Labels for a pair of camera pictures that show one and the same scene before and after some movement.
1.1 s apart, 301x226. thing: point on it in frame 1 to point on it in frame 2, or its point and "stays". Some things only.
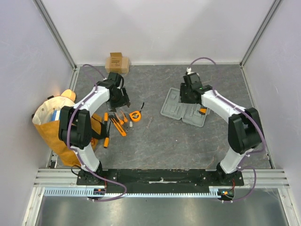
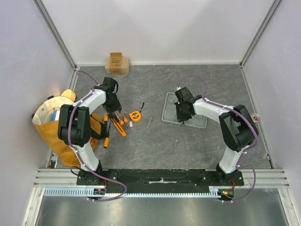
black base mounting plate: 162,178 stays
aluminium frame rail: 48,177 stays
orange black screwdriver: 106,139 stays
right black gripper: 186,96 to 182,117
